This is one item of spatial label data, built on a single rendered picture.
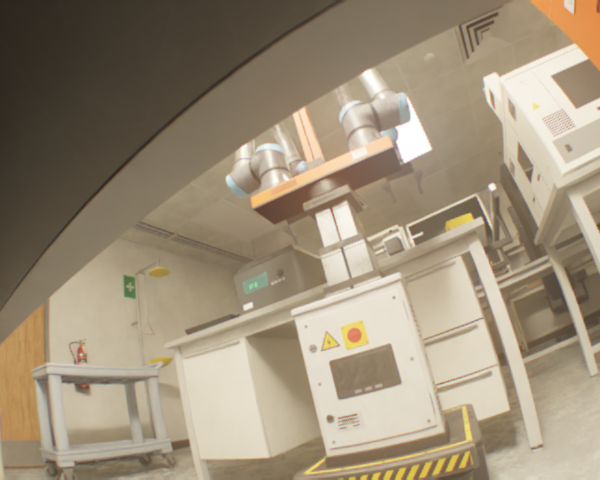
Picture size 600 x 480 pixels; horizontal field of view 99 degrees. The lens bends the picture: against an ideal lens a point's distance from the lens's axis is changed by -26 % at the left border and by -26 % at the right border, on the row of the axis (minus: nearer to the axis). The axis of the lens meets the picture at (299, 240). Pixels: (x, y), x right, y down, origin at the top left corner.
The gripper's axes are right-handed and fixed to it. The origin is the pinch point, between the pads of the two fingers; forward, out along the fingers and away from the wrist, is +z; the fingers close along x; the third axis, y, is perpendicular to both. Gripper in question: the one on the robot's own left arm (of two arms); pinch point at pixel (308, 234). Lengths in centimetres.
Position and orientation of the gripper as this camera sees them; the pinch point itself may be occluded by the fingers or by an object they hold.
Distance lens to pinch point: 165.8
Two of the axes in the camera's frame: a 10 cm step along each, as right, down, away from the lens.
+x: -8.9, 4.3, 1.3
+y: 1.3, -0.2, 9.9
